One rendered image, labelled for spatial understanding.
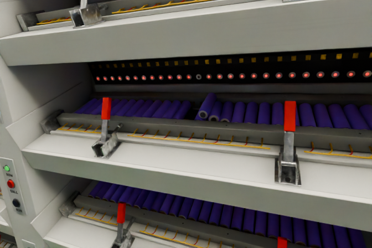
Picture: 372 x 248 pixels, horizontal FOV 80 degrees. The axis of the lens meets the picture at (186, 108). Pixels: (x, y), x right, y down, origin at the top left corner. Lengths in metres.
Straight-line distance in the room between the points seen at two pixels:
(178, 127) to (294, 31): 0.21
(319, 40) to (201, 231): 0.35
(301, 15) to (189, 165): 0.22
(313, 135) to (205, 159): 0.14
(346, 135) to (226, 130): 0.15
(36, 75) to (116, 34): 0.25
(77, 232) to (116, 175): 0.21
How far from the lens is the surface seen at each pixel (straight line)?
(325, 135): 0.33
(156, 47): 0.28
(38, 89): 0.52
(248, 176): 0.30
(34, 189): 0.55
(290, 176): 0.30
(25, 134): 0.51
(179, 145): 0.34
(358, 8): 0.26
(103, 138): 0.38
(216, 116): 0.36
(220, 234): 0.44
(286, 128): 0.28
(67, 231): 0.58
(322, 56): 0.41
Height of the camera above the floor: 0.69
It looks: 14 degrees down
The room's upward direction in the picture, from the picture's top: 3 degrees counter-clockwise
